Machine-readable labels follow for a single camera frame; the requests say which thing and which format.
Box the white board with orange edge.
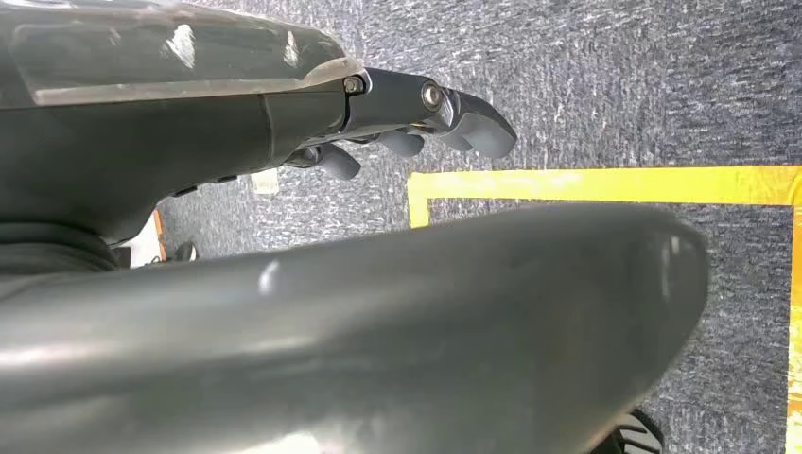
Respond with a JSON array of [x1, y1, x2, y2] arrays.
[[122, 209, 168, 271]]

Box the small white floor label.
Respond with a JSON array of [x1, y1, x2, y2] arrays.
[[250, 168, 281, 196]]

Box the ribbed grey left arm sleeve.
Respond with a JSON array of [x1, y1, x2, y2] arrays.
[[0, 221, 121, 280]]

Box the smooth grey robot body shell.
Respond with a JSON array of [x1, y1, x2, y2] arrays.
[[0, 202, 712, 454]]

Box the yellow floor tape outline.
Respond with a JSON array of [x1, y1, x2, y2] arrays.
[[406, 165, 802, 454]]

